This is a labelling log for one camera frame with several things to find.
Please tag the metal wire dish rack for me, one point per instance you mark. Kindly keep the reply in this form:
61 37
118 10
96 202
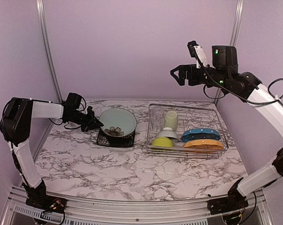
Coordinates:
188 118

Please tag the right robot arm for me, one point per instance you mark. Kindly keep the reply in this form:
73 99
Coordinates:
249 89

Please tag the orange polka dot plate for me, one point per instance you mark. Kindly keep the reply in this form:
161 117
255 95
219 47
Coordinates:
209 144

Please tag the pale green mug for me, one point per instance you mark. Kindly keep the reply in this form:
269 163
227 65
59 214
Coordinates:
171 120

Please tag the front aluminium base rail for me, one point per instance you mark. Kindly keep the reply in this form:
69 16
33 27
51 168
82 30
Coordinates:
86 211

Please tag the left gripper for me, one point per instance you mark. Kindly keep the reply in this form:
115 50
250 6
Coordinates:
91 123

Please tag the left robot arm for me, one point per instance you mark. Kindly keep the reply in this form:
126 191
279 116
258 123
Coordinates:
15 126

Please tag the blue polka dot plate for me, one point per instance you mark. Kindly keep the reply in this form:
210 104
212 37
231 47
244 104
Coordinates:
200 133

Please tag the left aluminium frame post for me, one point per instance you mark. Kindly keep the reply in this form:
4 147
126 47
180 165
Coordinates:
49 58

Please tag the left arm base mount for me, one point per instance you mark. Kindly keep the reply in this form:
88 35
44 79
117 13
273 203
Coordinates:
48 203

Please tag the right aluminium frame post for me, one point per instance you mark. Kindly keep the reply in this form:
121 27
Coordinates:
235 22

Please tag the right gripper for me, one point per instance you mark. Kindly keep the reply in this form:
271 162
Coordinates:
191 68

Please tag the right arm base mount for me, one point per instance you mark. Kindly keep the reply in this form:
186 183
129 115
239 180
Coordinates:
226 204

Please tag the light green round plate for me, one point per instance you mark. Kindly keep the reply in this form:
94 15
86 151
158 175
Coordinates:
118 122

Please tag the aluminium frame post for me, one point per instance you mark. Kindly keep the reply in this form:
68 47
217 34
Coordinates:
49 58
235 22

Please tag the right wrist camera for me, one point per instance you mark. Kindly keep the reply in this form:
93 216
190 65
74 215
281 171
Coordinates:
196 51

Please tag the clear glass blue flower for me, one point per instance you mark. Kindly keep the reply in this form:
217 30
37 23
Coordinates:
156 124

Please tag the black floral square plate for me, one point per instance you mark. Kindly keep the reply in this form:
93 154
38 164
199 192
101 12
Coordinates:
126 141

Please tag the lime green bowl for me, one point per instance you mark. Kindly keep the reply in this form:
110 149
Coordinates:
162 143

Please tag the white patterned bowl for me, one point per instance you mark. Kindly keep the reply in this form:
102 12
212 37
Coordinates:
168 133

